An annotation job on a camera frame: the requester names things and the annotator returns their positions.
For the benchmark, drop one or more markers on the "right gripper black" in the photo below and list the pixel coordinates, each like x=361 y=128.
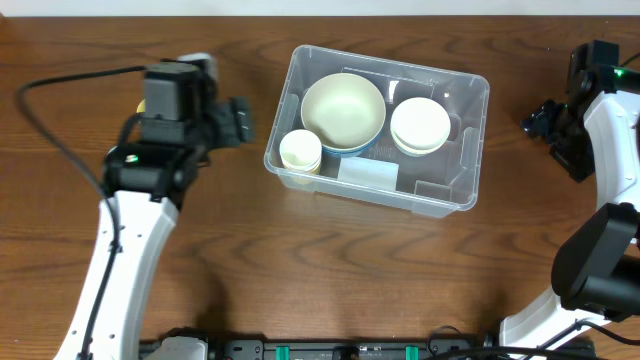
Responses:
x=542 y=122

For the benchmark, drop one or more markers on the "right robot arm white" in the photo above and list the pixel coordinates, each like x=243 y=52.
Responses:
x=594 y=282

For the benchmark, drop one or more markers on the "clear plastic storage bin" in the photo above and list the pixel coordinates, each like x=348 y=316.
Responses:
x=434 y=185

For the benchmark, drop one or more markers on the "white bowl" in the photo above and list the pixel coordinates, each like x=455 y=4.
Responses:
x=420 y=123

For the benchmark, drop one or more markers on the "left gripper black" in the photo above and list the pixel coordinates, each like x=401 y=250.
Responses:
x=240 y=120

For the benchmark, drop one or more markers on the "yellow cup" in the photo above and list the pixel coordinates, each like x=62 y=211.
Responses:
x=141 y=107
x=303 y=177

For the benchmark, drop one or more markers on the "cream white cup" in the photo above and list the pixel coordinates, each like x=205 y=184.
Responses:
x=300 y=150

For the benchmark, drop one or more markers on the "yellow bowl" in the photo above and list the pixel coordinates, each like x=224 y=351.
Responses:
x=413 y=152

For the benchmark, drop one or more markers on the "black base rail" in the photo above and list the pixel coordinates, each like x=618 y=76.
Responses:
x=191 y=347

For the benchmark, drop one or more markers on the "large beige bowl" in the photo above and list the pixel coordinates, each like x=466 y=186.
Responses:
x=344 y=110

